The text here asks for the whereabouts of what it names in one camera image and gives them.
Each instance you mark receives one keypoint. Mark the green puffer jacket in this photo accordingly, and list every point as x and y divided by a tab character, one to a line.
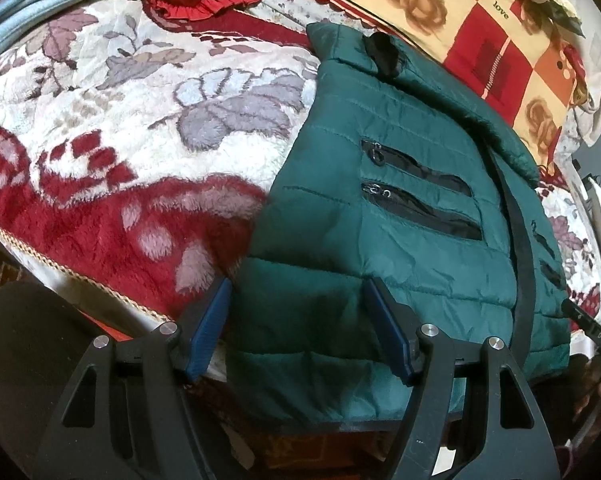
380	220

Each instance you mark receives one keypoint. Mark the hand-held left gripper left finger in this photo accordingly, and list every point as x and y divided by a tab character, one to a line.
208	330

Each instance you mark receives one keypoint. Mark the light blue cloth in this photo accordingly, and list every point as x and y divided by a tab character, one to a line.
35	5

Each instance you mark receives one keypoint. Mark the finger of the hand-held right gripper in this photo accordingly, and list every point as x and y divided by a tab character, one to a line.
593	330

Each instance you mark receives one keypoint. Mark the floral fleece blanket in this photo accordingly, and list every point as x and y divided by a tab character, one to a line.
120	150

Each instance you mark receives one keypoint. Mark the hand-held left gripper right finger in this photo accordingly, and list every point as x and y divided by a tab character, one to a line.
388	330

